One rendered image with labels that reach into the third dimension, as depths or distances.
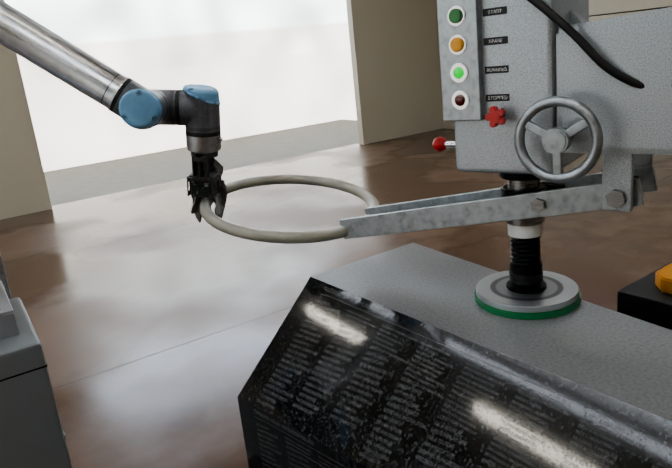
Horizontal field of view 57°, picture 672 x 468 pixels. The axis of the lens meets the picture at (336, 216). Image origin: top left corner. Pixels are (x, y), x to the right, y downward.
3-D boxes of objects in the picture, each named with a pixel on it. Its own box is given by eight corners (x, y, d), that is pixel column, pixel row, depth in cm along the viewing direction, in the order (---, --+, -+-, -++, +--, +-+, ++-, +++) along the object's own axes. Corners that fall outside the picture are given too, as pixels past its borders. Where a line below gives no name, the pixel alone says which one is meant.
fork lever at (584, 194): (661, 185, 121) (656, 160, 120) (638, 211, 106) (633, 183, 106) (378, 222, 165) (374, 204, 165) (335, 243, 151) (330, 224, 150)
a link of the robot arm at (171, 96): (124, 88, 151) (176, 89, 152) (135, 88, 162) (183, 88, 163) (126, 127, 153) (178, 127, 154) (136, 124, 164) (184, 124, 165)
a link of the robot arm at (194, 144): (192, 128, 167) (227, 130, 166) (193, 146, 169) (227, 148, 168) (180, 136, 159) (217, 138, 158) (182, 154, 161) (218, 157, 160)
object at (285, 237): (412, 207, 175) (413, 197, 174) (302, 263, 138) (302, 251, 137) (283, 172, 202) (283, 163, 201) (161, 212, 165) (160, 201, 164)
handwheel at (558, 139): (615, 173, 110) (617, 88, 106) (600, 187, 102) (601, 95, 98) (532, 170, 119) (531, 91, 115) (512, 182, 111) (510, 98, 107)
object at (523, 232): (547, 230, 131) (547, 214, 130) (535, 240, 126) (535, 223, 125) (515, 227, 135) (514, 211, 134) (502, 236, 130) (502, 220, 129)
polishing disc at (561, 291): (601, 296, 128) (601, 290, 128) (517, 321, 121) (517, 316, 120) (533, 267, 147) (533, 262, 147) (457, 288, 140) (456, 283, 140)
